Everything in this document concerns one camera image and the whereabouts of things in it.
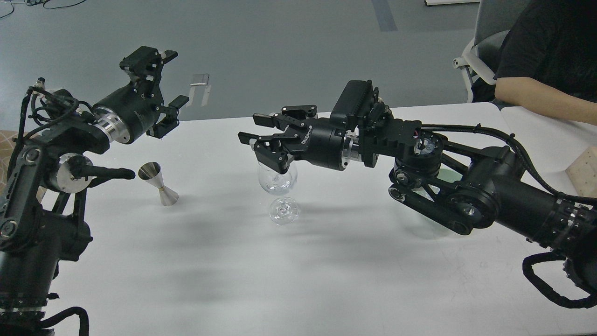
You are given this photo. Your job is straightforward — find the green bowl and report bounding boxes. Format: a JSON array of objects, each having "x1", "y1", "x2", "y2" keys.
[{"x1": 414, "y1": 168, "x2": 462, "y2": 200}]

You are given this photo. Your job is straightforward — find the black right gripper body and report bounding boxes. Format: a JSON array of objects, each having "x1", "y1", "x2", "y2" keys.
[{"x1": 286, "y1": 118, "x2": 353, "y2": 171}]

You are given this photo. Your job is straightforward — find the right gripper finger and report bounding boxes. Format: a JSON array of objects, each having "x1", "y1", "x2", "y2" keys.
[
  {"x1": 252, "y1": 105, "x2": 318, "y2": 131},
  {"x1": 237, "y1": 131, "x2": 304, "y2": 174}
]

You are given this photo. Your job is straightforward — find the black floor cables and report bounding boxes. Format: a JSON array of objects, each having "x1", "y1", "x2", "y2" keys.
[{"x1": 0, "y1": 0, "x2": 87, "y2": 22}]

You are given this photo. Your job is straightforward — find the grey office chair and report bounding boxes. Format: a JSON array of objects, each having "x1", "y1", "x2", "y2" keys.
[{"x1": 452, "y1": 0, "x2": 529, "y2": 103}]

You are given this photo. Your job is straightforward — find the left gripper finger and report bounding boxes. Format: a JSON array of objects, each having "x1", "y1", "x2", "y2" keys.
[
  {"x1": 119, "y1": 45, "x2": 178, "y2": 89},
  {"x1": 146, "y1": 95, "x2": 189, "y2": 139}
]

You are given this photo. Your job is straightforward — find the beige perforated block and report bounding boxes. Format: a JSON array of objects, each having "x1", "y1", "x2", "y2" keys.
[{"x1": 565, "y1": 146, "x2": 597, "y2": 198}]

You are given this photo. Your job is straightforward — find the clear wine glass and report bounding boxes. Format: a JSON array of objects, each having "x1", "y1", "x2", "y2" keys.
[{"x1": 258, "y1": 162, "x2": 300, "y2": 225}]

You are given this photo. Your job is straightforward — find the checkered beige chair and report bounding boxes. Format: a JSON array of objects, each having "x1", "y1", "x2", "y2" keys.
[{"x1": 0, "y1": 130, "x2": 18, "y2": 156}]

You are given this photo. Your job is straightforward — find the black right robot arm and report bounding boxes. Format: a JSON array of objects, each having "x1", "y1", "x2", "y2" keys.
[{"x1": 238, "y1": 80, "x2": 597, "y2": 308}]

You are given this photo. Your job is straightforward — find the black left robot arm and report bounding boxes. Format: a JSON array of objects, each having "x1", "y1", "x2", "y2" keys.
[{"x1": 0, "y1": 46, "x2": 189, "y2": 336}]

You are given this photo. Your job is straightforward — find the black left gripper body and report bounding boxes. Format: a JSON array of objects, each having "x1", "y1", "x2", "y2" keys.
[{"x1": 92, "y1": 82, "x2": 164, "y2": 144}]

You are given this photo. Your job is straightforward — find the seated person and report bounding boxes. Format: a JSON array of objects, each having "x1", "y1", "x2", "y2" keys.
[{"x1": 494, "y1": 0, "x2": 597, "y2": 125}]

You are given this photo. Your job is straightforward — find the steel double jigger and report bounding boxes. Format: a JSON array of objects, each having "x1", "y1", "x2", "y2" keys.
[{"x1": 138, "y1": 161, "x2": 179, "y2": 206}]

